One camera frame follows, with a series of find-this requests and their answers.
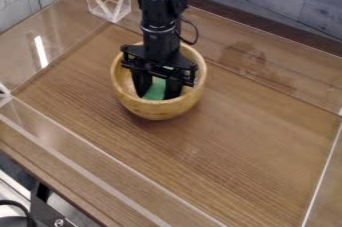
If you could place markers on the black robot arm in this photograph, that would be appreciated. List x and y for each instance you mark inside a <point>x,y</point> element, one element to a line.
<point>157,58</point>

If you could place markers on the clear acrylic enclosure wall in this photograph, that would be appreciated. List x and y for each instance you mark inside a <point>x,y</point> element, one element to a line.
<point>251,159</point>

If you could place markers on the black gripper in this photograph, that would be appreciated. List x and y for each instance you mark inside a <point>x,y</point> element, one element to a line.
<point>176,68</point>

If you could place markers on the black table leg bracket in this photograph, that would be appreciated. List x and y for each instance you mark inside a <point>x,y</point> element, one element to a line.
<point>44,215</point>

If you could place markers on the wooden bowl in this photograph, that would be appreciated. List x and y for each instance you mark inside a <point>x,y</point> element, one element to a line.
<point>157,109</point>

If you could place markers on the green rectangular stick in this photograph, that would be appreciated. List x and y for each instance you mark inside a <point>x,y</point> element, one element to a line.
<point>157,90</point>

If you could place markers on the clear acrylic corner bracket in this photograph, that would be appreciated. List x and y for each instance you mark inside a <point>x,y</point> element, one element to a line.
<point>111,10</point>

